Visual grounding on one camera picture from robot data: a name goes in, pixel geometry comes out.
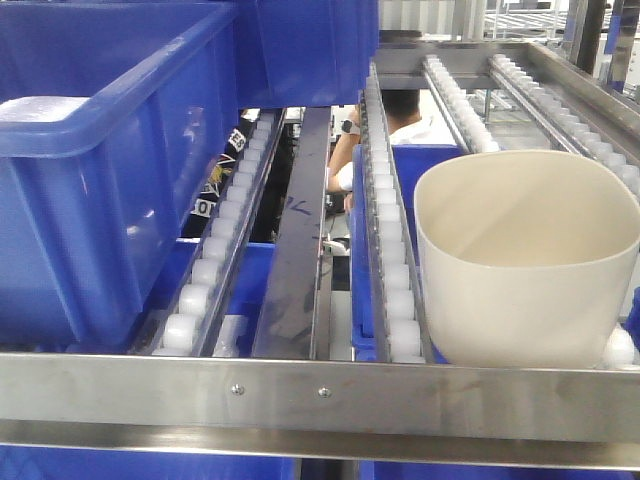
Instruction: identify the steel front shelf rail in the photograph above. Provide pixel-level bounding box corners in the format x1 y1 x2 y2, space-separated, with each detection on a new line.
1 353 639 471

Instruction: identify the person in black jacket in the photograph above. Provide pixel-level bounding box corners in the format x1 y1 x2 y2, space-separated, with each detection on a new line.
180 110 296 243

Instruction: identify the white roller track far right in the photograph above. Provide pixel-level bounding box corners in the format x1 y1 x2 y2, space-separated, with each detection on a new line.
489 54 639 199

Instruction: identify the white roller track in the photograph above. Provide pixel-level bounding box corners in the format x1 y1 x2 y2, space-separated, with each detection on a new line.
145 109 283 356
423 55 639 369
489 54 639 199
360 65 435 364

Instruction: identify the white roller track left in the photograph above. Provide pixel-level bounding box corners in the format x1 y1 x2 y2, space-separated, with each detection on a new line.
145 109 283 356

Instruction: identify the blue crate lower right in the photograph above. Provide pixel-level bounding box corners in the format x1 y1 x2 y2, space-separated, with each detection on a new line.
350 145 460 362

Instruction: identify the steel divider bar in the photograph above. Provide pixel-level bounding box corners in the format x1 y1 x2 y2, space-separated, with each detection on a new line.
252 107 331 360

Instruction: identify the large blue crate front left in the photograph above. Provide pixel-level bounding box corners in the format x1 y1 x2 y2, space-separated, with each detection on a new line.
1 1 238 344

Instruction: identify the blue crate upper middle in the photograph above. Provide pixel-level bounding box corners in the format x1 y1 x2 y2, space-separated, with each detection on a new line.
235 1 379 108

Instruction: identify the person in white shirt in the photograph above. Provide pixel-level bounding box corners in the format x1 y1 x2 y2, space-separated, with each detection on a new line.
327 90 453 212

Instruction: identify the white roller track middle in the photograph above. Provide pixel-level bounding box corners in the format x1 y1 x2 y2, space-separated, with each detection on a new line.
360 65 435 364

